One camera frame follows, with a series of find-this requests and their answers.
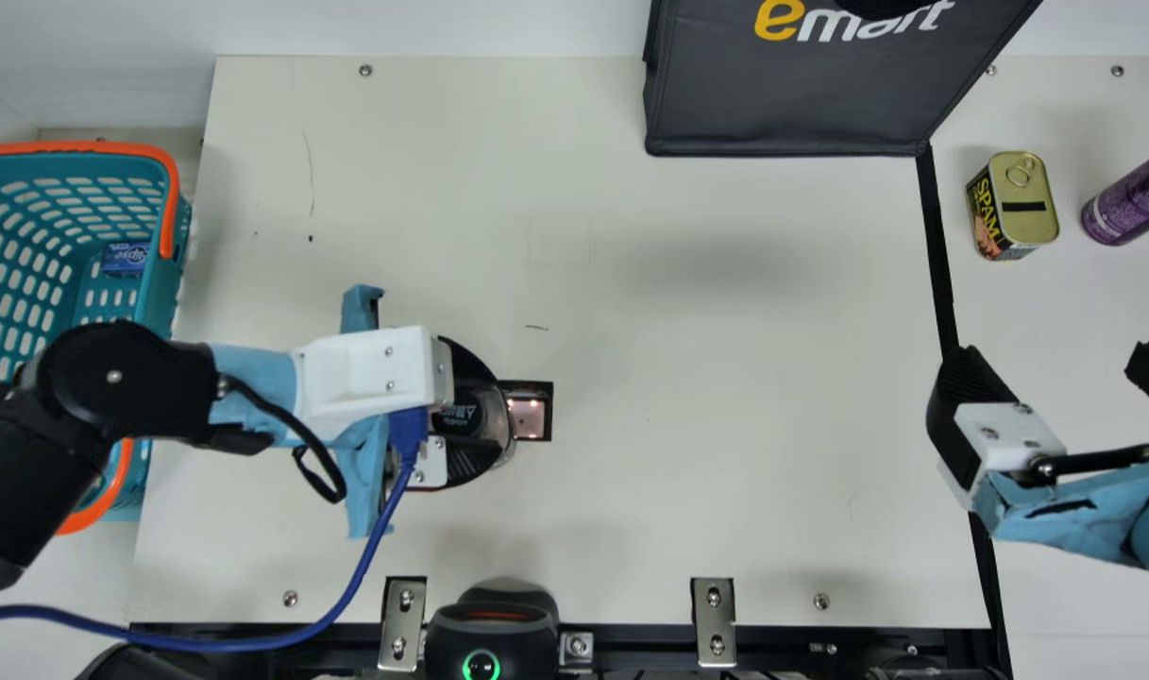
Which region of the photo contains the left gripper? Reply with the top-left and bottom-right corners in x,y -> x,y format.
206,283 -> 516,540

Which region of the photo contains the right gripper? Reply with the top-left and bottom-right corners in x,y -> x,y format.
925,340 -> 1149,605

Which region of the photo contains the small square scanner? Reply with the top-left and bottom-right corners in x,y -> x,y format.
498,381 -> 554,442

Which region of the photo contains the teal shopping basket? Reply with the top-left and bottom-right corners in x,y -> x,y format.
0,142 -> 194,536

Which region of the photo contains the black strip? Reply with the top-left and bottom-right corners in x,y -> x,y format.
915,142 -> 1015,680

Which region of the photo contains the gold rectangular tin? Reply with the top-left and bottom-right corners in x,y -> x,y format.
965,151 -> 1060,263

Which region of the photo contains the purple can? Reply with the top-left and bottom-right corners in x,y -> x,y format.
1080,140 -> 1149,247

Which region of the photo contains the black device with green light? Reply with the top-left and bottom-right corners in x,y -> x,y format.
426,578 -> 562,680

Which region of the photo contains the small blue box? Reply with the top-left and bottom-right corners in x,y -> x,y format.
101,243 -> 151,278

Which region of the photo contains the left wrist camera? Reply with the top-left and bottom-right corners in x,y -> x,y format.
294,326 -> 455,442

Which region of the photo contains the black cable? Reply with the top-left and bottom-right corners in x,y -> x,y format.
217,376 -> 348,504

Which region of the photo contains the blue cable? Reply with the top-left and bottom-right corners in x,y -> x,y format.
0,408 -> 431,655

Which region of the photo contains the dark grey bag with straps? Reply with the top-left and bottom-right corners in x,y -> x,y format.
642,0 -> 1044,158

